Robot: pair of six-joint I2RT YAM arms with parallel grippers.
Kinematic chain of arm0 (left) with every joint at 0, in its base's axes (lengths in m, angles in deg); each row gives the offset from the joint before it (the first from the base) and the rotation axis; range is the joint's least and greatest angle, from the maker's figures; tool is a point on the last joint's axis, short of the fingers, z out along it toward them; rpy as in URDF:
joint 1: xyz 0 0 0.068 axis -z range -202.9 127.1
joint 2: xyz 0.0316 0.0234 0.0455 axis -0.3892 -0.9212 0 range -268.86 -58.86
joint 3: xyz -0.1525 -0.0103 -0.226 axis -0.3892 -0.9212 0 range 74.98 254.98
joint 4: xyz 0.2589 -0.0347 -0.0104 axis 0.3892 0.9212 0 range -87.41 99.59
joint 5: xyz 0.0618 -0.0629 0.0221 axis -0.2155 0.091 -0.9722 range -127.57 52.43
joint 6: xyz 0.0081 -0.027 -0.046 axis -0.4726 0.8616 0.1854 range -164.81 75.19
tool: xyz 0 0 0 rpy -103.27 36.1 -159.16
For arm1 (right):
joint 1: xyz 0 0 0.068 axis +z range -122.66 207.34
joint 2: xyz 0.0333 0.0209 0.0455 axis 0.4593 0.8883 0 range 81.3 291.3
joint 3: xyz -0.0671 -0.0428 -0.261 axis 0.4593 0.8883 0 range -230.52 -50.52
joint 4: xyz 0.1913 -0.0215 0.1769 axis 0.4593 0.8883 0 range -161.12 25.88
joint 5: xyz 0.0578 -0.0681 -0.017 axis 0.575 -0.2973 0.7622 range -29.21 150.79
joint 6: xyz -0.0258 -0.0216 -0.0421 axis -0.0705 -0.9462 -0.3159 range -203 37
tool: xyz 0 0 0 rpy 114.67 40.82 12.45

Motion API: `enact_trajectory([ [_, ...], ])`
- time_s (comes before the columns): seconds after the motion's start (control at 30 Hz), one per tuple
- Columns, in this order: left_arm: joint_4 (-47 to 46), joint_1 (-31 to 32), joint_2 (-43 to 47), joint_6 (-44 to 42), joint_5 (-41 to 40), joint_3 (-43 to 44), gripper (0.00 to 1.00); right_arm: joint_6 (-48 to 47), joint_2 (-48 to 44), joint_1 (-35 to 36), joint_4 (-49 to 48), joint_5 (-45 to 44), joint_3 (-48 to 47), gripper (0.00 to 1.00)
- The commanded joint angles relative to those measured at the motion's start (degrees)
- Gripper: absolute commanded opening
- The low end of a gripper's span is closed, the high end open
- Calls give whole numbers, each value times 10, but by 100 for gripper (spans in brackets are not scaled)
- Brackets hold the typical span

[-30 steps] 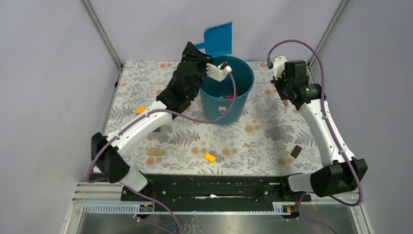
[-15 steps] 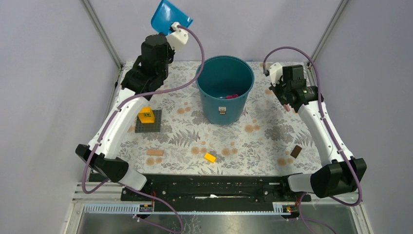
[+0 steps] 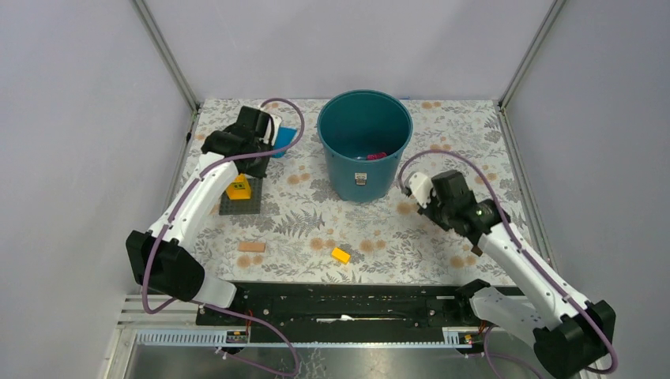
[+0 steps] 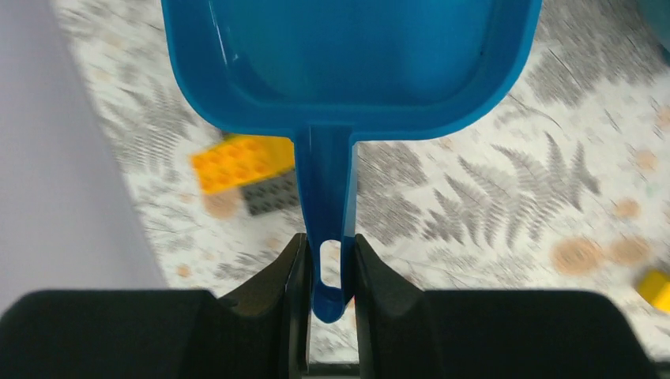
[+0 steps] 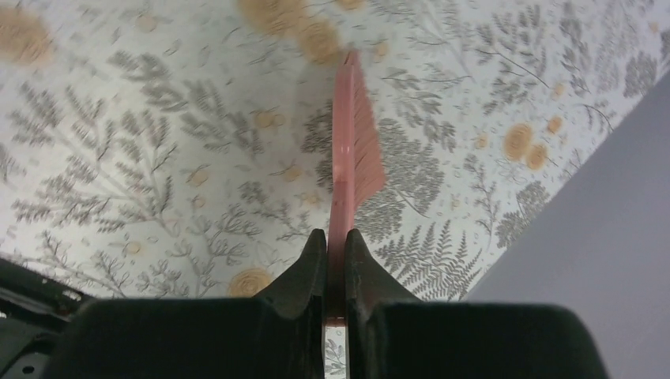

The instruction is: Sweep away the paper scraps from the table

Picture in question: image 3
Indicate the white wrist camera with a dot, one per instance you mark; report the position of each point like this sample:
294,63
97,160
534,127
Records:
419,186
272,128

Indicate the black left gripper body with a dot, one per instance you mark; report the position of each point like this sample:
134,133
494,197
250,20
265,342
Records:
258,168

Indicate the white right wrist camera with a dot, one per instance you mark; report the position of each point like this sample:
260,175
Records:
419,186

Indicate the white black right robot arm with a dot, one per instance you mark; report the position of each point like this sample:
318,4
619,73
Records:
567,331

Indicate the yellow toy brick house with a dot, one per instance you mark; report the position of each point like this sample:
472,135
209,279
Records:
239,189

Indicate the blue plastic dustpan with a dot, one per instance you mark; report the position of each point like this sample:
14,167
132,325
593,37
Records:
284,137

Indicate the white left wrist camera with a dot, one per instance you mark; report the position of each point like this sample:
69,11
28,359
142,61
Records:
272,128

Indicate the dark brown wooden block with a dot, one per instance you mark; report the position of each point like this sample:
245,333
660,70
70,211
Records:
477,251

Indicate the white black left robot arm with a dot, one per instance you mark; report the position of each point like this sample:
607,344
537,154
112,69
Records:
161,258

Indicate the tan wooden block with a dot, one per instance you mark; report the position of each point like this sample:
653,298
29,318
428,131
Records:
252,247

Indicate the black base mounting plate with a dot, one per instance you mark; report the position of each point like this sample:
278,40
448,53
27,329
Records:
356,313

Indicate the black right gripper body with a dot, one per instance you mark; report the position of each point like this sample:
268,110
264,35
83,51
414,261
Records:
437,212

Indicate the magenta crumpled paper scrap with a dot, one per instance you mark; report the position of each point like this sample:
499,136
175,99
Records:
376,156

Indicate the yellow rectangular block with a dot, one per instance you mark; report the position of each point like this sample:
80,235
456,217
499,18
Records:
340,255

